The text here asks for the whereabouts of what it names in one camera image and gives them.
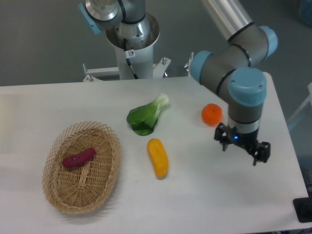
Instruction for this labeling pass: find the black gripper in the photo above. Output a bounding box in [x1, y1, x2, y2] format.
[214, 119, 271, 166]

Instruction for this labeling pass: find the purple sweet potato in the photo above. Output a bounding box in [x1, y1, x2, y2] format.
[62, 148, 96, 168]

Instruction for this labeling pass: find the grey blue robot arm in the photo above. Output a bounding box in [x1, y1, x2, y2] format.
[78, 0, 278, 162]

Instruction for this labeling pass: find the woven wicker basket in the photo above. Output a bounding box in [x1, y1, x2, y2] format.
[42, 121, 121, 214]

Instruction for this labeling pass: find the orange mandarin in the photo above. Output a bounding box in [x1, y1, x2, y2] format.
[201, 103, 223, 126]

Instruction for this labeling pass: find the black device at corner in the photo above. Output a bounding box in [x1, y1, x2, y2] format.
[292, 197, 312, 223]

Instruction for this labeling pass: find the green bok choy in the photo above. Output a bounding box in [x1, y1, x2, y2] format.
[126, 93, 170, 136]

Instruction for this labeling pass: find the white frame at right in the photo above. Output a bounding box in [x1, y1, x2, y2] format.
[287, 83, 312, 132]

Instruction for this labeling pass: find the white metal base frame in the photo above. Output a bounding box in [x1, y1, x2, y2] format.
[82, 52, 196, 82]

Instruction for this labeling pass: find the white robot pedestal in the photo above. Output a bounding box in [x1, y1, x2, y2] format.
[105, 13, 160, 80]

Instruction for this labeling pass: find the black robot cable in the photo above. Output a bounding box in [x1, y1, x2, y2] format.
[122, 38, 140, 80]

